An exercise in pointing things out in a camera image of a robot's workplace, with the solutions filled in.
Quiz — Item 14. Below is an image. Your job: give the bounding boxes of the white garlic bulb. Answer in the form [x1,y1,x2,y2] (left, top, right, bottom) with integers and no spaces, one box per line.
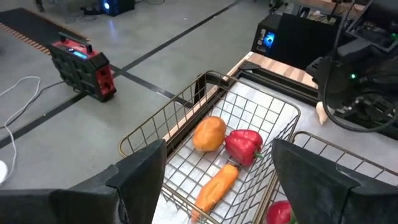
[315,101,330,126]

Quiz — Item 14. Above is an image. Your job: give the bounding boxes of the tan orange potato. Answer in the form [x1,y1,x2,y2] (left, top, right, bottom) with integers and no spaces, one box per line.
[192,116,227,152]

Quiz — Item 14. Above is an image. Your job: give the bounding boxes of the wooden table border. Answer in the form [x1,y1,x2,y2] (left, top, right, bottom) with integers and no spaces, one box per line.
[163,51,318,142]

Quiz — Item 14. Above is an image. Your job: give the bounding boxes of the bronze wire basket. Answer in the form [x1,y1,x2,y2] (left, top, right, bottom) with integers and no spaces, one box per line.
[118,70,302,224]
[253,130,398,224]

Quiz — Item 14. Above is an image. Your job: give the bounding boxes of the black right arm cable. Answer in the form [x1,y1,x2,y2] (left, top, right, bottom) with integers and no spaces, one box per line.
[322,55,398,134]

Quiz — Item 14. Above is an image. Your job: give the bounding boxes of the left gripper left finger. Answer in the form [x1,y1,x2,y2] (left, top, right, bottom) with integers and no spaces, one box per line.
[0,139,167,224]

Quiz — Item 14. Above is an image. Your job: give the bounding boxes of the small red bell pepper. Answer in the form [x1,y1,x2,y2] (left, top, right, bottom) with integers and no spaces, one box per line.
[224,129,264,167]

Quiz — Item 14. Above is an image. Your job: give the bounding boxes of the white floor cable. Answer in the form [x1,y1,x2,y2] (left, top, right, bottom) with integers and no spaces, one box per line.
[0,76,42,184]

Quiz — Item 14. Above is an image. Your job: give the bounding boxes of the red strawberry with green leaves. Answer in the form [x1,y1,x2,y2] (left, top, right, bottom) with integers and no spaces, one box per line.
[266,200,296,224]

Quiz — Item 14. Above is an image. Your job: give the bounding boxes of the black computer with blue lights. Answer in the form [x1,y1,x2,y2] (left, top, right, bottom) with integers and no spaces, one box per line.
[98,0,136,17]

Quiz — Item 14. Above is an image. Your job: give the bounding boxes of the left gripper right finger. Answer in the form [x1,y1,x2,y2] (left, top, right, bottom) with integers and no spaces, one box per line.
[272,139,398,224]

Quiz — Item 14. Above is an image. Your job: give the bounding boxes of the black computer tower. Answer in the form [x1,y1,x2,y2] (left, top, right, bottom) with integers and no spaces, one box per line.
[251,12,341,71]

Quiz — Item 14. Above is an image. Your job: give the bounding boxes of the orange carrot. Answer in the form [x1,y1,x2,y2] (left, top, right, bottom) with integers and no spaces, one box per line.
[190,164,240,223]

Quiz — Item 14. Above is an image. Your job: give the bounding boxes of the red black power station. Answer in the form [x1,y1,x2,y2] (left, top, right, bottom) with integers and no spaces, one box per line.
[48,30,118,103]

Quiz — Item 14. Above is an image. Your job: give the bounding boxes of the wooden desk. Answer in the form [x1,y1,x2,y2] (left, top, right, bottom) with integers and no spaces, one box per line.
[289,0,368,19]

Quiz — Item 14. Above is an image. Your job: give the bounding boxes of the white tower fan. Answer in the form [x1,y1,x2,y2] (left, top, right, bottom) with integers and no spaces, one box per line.
[0,160,9,184]

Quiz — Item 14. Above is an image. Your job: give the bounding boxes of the black mat orange striped edge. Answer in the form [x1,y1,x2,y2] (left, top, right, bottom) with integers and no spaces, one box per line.
[0,7,91,57]

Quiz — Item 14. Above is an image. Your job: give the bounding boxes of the black aluminium table frame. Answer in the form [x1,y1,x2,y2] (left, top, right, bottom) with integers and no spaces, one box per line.
[164,60,320,156]

